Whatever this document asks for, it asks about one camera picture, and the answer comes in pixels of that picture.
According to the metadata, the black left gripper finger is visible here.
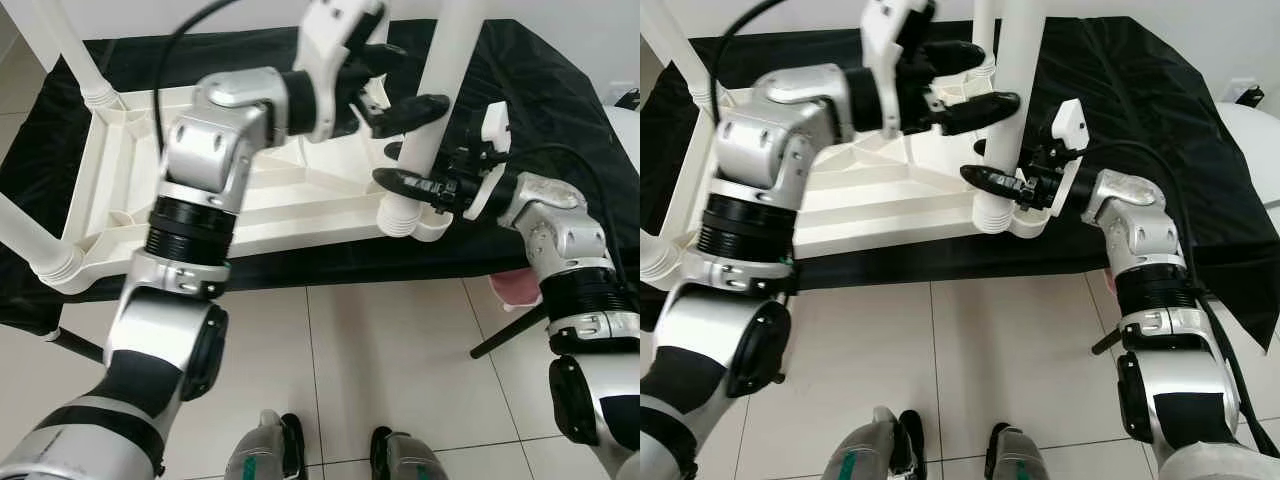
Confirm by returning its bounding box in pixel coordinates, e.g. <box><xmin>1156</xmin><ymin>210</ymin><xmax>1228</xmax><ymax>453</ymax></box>
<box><xmin>935</xmin><ymin>90</ymin><xmax>1022</xmax><ymax>138</ymax></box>
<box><xmin>368</xmin><ymin>93</ymin><xmax>452</xmax><ymax>140</ymax></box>
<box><xmin>348</xmin><ymin>42</ymin><xmax>407</xmax><ymax>83</ymax></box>
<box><xmin>915</xmin><ymin>40</ymin><xmax>987</xmax><ymax>83</ymax></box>

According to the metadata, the white plastic table leg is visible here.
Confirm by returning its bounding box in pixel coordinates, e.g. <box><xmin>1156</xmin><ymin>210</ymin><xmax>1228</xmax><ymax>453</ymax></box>
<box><xmin>972</xmin><ymin>0</ymin><xmax>1001</xmax><ymax>81</ymax></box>
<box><xmin>33</xmin><ymin>0</ymin><xmax>123</xmax><ymax>111</ymax></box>
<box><xmin>640</xmin><ymin>238</ymin><xmax>676</xmax><ymax>291</ymax></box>
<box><xmin>640</xmin><ymin>0</ymin><xmax>721</xmax><ymax>111</ymax></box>
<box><xmin>378</xmin><ymin>0</ymin><xmax>488</xmax><ymax>239</ymax></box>
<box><xmin>972</xmin><ymin>0</ymin><xmax>1048</xmax><ymax>234</ymax></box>
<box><xmin>0</xmin><ymin>190</ymin><xmax>86</xmax><ymax>283</ymax></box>

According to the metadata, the white plastic table top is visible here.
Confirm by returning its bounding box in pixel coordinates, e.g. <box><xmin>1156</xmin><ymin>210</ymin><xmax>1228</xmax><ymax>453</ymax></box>
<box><xmin>640</xmin><ymin>80</ymin><xmax>1051</xmax><ymax>291</ymax></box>
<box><xmin>45</xmin><ymin>82</ymin><xmax>453</xmax><ymax>296</ymax></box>

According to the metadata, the black tablecloth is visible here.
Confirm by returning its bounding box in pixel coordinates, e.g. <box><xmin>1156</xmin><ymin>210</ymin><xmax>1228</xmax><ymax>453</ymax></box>
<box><xmin>0</xmin><ymin>18</ymin><xmax>640</xmax><ymax>336</ymax></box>
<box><xmin>640</xmin><ymin>15</ymin><xmax>1280</xmax><ymax>351</ymax></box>

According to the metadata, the grey robot left leg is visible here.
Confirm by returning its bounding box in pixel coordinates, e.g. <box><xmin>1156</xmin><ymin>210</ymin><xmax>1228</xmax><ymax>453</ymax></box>
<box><xmin>825</xmin><ymin>405</ymin><xmax>927</xmax><ymax>480</ymax></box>
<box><xmin>225</xmin><ymin>410</ymin><xmax>307</xmax><ymax>480</ymax></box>

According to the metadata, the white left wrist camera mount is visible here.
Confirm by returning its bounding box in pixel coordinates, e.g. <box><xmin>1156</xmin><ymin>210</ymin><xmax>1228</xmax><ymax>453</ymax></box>
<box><xmin>858</xmin><ymin>0</ymin><xmax>938</xmax><ymax>138</ymax></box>
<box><xmin>295</xmin><ymin>0</ymin><xmax>388</xmax><ymax>143</ymax></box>

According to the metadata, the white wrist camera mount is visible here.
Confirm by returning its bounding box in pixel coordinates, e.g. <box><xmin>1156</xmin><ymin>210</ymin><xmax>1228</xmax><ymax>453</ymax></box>
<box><xmin>858</xmin><ymin>0</ymin><xmax>938</xmax><ymax>138</ymax></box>
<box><xmin>1045</xmin><ymin>97</ymin><xmax>1089</xmax><ymax>216</ymax></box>
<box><xmin>463</xmin><ymin>100</ymin><xmax>512</xmax><ymax>221</ymax></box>
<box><xmin>295</xmin><ymin>0</ymin><xmax>388</xmax><ymax>143</ymax></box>

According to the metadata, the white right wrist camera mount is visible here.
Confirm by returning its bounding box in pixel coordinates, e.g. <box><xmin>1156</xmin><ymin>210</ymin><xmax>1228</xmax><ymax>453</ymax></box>
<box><xmin>1045</xmin><ymin>97</ymin><xmax>1089</xmax><ymax>216</ymax></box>
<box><xmin>463</xmin><ymin>100</ymin><xmax>512</xmax><ymax>221</ymax></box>

